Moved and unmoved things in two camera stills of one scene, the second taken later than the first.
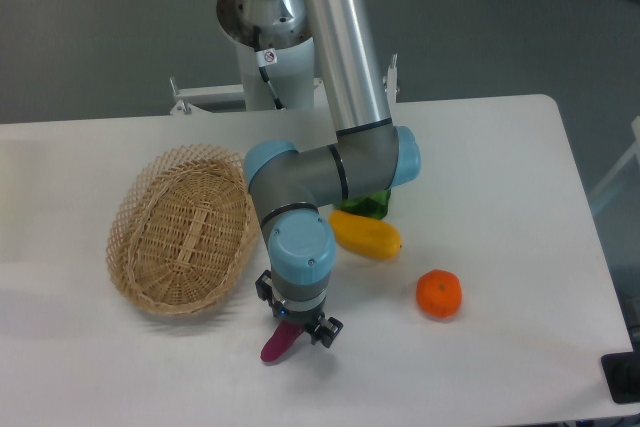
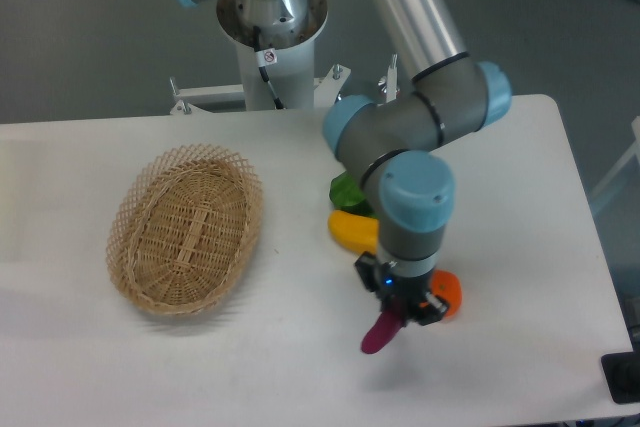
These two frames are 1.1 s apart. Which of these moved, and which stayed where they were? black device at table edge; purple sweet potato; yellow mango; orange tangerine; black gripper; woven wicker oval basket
Moved: purple sweet potato; black gripper
Stayed: orange tangerine; woven wicker oval basket; black device at table edge; yellow mango
